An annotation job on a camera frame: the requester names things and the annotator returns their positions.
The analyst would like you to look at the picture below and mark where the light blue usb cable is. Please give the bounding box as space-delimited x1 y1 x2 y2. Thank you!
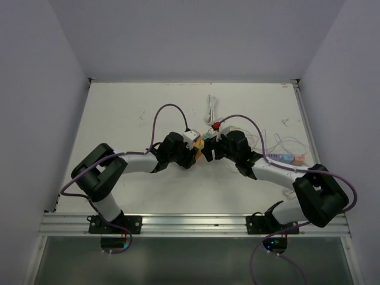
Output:
261 128 309 155

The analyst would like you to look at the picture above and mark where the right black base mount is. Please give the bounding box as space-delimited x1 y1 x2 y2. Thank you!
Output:
245 212 298 235

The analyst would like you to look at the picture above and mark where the white usb cable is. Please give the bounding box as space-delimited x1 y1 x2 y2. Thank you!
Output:
237 127 268 149

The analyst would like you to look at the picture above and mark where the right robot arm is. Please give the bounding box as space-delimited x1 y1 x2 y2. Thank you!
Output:
201 131 349 233

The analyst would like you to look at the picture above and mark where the aluminium front rail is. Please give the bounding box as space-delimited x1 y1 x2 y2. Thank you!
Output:
38 213 350 238

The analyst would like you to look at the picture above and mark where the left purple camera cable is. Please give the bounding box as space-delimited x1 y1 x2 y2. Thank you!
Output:
60 103 191 256

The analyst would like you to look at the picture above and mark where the pink charger plug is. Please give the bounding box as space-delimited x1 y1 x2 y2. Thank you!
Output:
292 155 305 166

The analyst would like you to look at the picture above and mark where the blue charger plug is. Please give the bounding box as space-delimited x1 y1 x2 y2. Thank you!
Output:
280 154 295 164

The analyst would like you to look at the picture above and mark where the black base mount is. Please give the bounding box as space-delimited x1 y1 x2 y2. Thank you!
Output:
87 214 143 235
245 212 298 235

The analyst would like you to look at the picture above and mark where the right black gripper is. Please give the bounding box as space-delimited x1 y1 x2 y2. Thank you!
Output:
201 131 239 163

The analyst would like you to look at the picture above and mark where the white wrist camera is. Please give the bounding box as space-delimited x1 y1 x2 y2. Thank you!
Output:
211 118 234 141
182 129 201 149

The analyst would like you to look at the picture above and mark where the teal charger plug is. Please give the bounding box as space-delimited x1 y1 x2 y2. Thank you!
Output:
203 132 212 140

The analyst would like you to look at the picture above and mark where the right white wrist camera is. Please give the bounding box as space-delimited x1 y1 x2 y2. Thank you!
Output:
211 118 234 141

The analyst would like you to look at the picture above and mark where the purple camera cable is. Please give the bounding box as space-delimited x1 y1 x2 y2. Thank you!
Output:
60 103 191 256
221 114 359 285

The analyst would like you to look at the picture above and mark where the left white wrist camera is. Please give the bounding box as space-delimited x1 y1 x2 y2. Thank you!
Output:
182 129 201 149

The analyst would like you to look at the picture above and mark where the orange strip white cord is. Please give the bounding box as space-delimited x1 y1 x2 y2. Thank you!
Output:
204 94 217 125

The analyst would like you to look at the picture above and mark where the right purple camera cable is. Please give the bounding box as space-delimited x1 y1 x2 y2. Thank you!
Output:
221 114 359 285

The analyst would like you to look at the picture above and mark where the purple power strip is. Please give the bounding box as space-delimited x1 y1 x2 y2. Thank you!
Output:
267 153 284 163

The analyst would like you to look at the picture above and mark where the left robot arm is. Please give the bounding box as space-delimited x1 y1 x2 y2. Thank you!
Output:
71 130 200 233

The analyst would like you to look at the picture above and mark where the yellow charger plug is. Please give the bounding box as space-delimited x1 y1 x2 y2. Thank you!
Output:
197 139 204 150

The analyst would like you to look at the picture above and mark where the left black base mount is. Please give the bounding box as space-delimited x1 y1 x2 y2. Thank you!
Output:
87 214 143 235

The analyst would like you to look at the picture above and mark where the orange power strip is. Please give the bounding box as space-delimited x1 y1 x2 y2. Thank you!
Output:
192 134 206 160

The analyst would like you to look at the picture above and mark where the right aluminium side rail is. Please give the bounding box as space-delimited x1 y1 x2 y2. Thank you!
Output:
290 79 321 163

